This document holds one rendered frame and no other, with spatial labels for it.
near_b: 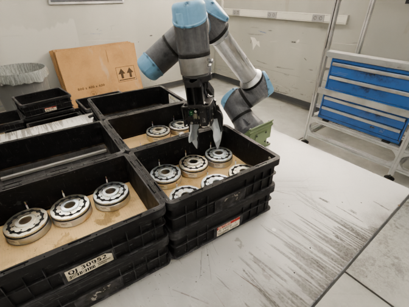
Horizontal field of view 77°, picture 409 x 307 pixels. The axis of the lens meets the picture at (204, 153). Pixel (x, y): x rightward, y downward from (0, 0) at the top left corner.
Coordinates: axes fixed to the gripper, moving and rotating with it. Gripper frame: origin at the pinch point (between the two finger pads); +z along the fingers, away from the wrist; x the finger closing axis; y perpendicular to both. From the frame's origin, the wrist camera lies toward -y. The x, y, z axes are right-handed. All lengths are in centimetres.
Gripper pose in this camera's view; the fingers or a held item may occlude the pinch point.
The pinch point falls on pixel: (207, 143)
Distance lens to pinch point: 74.2
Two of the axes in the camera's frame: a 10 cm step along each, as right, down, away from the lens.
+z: 1.1, 8.6, 5.0
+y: -2.1, 5.1, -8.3
